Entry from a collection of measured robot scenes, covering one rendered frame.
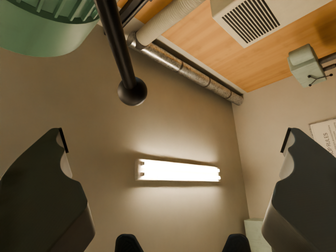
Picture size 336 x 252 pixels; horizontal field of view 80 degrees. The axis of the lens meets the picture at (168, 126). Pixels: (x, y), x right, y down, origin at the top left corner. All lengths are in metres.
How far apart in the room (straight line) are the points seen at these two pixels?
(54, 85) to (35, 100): 0.18
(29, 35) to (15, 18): 0.02
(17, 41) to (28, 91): 1.34
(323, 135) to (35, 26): 3.04
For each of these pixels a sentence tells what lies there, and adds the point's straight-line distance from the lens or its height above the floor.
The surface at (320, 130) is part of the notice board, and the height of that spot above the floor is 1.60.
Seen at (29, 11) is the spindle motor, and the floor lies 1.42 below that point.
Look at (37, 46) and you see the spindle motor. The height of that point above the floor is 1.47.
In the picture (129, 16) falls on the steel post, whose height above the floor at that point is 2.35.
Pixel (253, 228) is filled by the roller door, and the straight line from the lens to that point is 3.09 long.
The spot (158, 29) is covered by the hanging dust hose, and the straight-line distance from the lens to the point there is 1.95.
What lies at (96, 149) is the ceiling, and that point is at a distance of 1.67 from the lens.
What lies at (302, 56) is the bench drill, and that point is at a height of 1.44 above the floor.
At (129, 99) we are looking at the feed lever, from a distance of 0.23.
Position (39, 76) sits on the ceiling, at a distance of 1.71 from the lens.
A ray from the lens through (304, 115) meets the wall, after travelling 3.21.
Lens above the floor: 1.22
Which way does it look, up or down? 42 degrees up
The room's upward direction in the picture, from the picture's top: 110 degrees counter-clockwise
